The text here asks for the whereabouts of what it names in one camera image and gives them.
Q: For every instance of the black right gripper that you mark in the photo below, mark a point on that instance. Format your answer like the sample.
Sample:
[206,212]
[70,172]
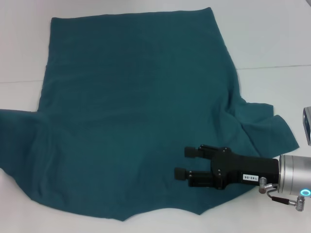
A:
[243,170]

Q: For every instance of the teal blue shirt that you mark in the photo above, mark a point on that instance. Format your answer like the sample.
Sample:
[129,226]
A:
[126,109]

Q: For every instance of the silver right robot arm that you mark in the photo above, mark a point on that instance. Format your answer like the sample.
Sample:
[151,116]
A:
[294,174]

